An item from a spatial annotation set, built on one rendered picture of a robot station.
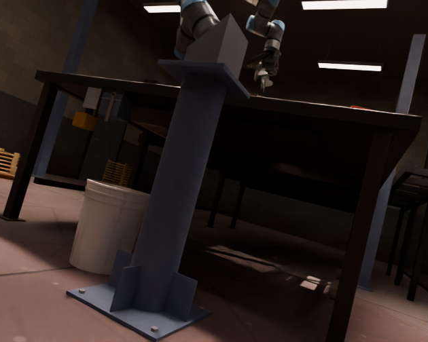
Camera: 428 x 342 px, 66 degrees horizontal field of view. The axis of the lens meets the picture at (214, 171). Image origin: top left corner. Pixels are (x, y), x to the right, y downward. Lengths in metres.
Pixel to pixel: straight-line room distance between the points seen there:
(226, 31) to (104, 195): 0.81
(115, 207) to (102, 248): 0.18
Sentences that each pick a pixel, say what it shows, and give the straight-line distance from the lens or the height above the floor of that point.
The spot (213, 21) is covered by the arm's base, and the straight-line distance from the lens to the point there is 1.35.
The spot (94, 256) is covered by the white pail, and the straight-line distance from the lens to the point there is 1.51.
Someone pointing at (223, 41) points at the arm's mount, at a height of 0.97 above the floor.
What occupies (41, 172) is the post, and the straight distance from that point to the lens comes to 6.08.
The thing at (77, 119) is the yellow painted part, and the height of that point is 0.65.
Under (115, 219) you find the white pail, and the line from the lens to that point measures 1.47.
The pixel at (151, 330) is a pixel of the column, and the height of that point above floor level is 0.01.
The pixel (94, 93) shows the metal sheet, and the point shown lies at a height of 0.82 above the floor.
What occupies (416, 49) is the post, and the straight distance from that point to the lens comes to 3.75.
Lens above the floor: 0.44
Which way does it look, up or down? 4 degrees up
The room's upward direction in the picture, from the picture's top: 15 degrees clockwise
